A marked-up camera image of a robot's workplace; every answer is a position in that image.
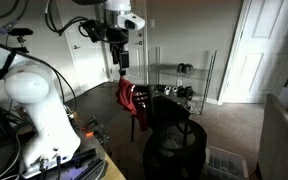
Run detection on black shoes on middle shelf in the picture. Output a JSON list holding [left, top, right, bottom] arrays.
[[177, 86, 194, 101]]

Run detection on white sneaker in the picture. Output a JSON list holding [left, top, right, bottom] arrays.
[[164, 86, 171, 95]]

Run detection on black mesh laundry bag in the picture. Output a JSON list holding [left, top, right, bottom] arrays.
[[143, 120, 207, 180]]

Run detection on black shoes on top shelf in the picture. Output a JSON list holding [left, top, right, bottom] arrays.
[[177, 63, 193, 74]]

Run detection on black camera on stand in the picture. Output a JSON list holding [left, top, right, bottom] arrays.
[[8, 28, 33, 53]]

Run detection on white door left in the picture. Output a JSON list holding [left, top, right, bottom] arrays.
[[56, 0, 109, 91]]

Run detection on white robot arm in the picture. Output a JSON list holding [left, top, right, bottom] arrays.
[[0, 44, 81, 179]]

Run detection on white door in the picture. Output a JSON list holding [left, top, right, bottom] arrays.
[[218, 0, 288, 103], [56, 0, 109, 91]]

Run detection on orange handled clamp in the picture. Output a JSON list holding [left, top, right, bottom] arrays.
[[81, 115, 110, 145]]

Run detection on black metal chair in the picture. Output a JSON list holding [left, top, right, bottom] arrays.
[[132, 85, 190, 131]]

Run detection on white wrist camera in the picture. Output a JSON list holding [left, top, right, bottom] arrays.
[[118, 13, 145, 30]]

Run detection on grey sofa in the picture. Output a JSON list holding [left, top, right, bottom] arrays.
[[257, 94, 288, 180]]

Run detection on white plastic basket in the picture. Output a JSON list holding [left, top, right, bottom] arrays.
[[204, 146, 249, 180]]

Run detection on black shoes on shelf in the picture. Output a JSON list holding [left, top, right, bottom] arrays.
[[177, 86, 194, 101], [177, 63, 193, 74]]

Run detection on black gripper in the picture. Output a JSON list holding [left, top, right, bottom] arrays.
[[106, 28, 129, 77]]

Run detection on red clothing with white print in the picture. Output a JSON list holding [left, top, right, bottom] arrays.
[[115, 76, 148, 131]]

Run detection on wire shoe rack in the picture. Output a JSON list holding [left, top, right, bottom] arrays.
[[148, 51, 217, 115]]

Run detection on white door right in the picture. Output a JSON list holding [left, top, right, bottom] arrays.
[[218, 0, 288, 103]]

